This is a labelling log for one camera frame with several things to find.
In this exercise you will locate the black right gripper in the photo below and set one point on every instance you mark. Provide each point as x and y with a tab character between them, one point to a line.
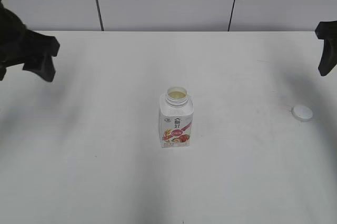
327	31

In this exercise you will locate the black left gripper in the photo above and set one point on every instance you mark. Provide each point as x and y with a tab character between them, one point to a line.
37	52

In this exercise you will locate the white plastic bottle cap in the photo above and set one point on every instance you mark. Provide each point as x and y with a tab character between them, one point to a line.
302	113

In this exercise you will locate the white strawberry yogurt drink bottle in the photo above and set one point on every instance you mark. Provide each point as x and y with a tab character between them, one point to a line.
175	118

